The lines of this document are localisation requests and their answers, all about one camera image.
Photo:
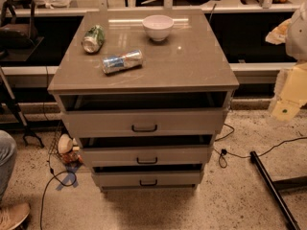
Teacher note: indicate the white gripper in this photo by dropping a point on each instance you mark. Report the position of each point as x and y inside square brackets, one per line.
[297, 37]

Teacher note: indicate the grey drawer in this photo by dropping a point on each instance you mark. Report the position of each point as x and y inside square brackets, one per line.
[146, 150]
[148, 176]
[146, 122]

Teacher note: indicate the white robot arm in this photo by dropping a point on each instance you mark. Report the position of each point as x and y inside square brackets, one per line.
[293, 33]

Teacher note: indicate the grey drawer cabinet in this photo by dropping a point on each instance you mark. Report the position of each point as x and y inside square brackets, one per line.
[187, 70]

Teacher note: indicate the black metal stand leg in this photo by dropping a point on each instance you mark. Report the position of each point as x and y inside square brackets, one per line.
[276, 187]

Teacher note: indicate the white bowl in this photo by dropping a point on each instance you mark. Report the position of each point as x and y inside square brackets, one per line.
[158, 27]

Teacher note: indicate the blue silver soda can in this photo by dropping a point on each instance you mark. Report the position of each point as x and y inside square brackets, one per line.
[122, 62]

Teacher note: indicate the green soda can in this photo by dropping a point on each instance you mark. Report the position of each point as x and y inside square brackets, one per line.
[93, 39]

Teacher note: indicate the blue tape cross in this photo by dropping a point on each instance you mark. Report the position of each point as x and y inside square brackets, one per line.
[69, 176]

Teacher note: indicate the person leg in jeans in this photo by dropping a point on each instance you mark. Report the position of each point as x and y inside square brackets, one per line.
[8, 152]

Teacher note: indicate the dark chair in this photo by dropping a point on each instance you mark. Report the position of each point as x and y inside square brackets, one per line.
[17, 40]

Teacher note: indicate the black tripod leg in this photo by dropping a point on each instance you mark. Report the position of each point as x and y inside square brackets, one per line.
[13, 106]

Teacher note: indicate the wire basket with toys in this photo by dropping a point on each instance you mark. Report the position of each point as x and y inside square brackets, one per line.
[64, 147]

